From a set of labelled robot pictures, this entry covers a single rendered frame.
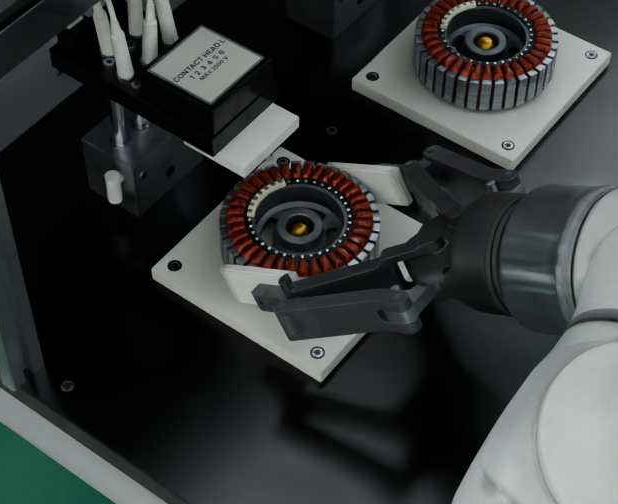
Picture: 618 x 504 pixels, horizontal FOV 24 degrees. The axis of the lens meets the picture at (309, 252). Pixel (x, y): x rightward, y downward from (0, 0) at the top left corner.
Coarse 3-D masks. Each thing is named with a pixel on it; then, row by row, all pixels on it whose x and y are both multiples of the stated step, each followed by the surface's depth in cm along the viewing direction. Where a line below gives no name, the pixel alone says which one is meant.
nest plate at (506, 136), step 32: (384, 64) 116; (576, 64) 116; (384, 96) 114; (416, 96) 114; (544, 96) 114; (576, 96) 115; (448, 128) 112; (480, 128) 112; (512, 128) 112; (544, 128) 112; (512, 160) 109
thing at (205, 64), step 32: (96, 32) 101; (160, 32) 101; (192, 32) 98; (64, 64) 100; (96, 64) 99; (160, 64) 96; (192, 64) 96; (224, 64) 96; (256, 64) 96; (128, 96) 98; (160, 96) 96; (192, 96) 94; (224, 96) 94; (256, 96) 97; (192, 128) 95; (224, 128) 95; (256, 128) 98; (288, 128) 98; (224, 160) 96; (256, 160) 96
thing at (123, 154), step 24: (96, 144) 105; (120, 144) 104; (144, 144) 105; (168, 144) 106; (96, 168) 106; (120, 168) 104; (144, 168) 105; (168, 168) 107; (192, 168) 110; (144, 192) 106
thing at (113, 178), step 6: (108, 174) 104; (114, 174) 104; (120, 174) 105; (108, 180) 104; (114, 180) 104; (120, 180) 105; (108, 186) 105; (114, 186) 104; (120, 186) 105; (108, 192) 105; (114, 192) 105; (120, 192) 105; (108, 198) 106; (114, 198) 105; (120, 198) 106; (114, 204) 106; (120, 204) 106
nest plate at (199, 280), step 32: (288, 160) 109; (384, 224) 105; (416, 224) 105; (192, 256) 103; (192, 288) 102; (224, 288) 102; (224, 320) 101; (256, 320) 100; (288, 352) 98; (320, 352) 98
